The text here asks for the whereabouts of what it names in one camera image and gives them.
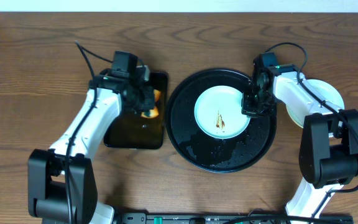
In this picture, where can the orange green sponge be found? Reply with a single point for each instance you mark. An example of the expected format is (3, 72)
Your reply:
(154, 112)

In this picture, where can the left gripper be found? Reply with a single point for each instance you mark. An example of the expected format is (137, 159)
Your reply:
(146, 101)

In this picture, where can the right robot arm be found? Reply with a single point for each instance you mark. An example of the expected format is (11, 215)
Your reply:
(328, 156)

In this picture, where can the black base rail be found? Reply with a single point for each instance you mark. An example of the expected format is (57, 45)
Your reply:
(252, 218)

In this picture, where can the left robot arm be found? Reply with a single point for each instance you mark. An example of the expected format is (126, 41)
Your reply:
(61, 183)

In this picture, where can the black round tray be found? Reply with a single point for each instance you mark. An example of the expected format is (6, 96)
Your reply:
(204, 151)

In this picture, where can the mint green plate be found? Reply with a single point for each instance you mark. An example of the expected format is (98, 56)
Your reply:
(327, 91)
(218, 112)

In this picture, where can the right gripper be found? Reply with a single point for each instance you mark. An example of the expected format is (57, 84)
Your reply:
(247, 110)

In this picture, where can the black rectangular tray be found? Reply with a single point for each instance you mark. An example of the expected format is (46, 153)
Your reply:
(132, 131)

